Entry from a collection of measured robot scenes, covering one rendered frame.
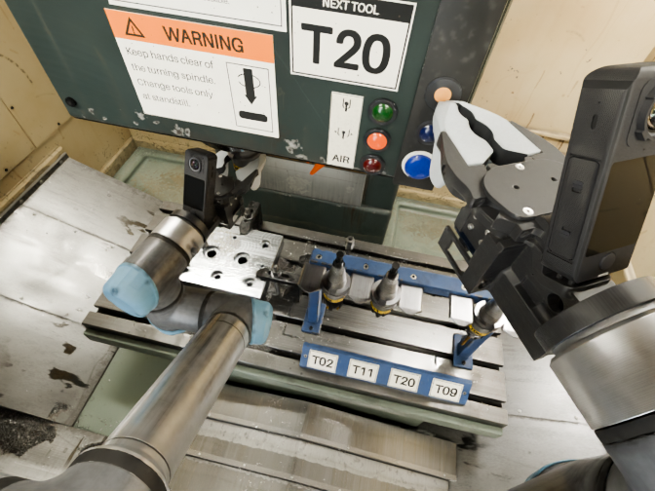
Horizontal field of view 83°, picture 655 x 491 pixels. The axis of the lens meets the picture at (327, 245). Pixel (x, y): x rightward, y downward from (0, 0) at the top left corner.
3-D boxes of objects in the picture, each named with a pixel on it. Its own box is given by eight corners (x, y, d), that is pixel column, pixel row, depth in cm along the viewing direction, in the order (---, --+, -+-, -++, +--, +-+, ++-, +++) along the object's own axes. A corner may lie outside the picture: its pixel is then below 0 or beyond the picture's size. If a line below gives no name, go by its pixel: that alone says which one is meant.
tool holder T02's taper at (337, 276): (349, 275, 81) (352, 258, 75) (342, 292, 78) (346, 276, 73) (329, 269, 82) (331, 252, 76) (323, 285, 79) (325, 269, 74)
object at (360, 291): (369, 306, 79) (369, 305, 78) (345, 301, 79) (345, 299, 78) (373, 279, 83) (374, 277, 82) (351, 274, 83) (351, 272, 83)
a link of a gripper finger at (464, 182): (418, 148, 29) (478, 234, 24) (424, 132, 28) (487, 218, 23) (471, 139, 30) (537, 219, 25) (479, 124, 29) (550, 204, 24)
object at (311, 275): (319, 295, 79) (320, 293, 79) (295, 290, 80) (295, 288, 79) (327, 269, 84) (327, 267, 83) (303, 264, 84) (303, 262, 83)
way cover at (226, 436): (443, 573, 98) (465, 581, 85) (131, 486, 106) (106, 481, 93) (446, 448, 116) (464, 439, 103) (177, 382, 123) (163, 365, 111)
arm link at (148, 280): (112, 308, 58) (87, 281, 51) (159, 256, 64) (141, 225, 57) (154, 328, 56) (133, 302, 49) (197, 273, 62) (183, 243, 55)
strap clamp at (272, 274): (299, 302, 113) (298, 277, 101) (257, 293, 114) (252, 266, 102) (301, 293, 114) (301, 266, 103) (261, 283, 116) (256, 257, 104)
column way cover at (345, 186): (363, 210, 137) (388, 77, 96) (241, 186, 141) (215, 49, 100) (365, 201, 140) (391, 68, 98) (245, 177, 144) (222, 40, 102)
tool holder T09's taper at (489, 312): (499, 307, 78) (514, 290, 73) (501, 325, 76) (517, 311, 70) (479, 302, 79) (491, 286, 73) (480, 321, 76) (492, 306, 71)
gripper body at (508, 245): (430, 237, 31) (511, 373, 25) (466, 158, 25) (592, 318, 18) (506, 219, 33) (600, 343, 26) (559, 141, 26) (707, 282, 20)
